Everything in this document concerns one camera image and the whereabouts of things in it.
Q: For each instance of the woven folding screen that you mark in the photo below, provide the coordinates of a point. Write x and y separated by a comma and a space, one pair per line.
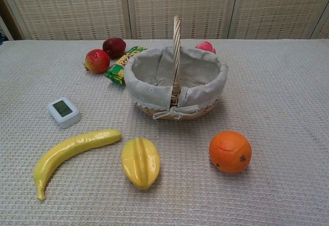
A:
164, 7

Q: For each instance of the beige woven tablecloth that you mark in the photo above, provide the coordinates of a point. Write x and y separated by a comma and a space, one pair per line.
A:
270, 133

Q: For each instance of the yellow banana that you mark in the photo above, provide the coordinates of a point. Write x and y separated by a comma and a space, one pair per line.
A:
74, 147

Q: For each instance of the dark red apple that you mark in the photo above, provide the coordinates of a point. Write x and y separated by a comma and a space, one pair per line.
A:
114, 46

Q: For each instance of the green yellow snack packet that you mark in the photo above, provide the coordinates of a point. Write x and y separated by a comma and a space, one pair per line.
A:
119, 68

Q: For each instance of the red yellow apple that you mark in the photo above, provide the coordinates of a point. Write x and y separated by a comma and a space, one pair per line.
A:
97, 61

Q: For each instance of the wicker basket with cloth lining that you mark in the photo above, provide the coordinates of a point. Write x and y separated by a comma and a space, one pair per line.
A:
195, 82

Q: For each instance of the orange fruit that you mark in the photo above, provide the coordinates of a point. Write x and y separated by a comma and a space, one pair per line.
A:
230, 151

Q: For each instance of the pink peach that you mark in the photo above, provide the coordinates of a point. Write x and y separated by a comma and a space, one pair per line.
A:
206, 46

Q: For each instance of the yellow starfruit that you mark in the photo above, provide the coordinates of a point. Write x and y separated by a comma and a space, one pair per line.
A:
140, 163

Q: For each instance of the white digital thermometer clock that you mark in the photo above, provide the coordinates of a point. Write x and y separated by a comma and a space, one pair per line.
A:
63, 111

